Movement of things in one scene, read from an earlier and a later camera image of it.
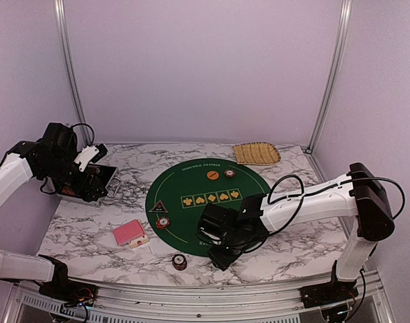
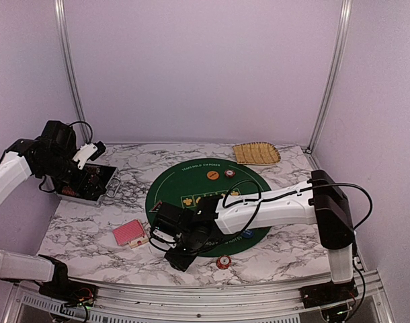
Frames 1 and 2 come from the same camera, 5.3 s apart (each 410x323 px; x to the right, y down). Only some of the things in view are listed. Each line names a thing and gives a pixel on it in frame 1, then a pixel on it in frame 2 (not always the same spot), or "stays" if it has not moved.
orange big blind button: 212,175 stays
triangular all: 158,208 stays
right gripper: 222,260 → 180,262
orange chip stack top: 229,173 stays
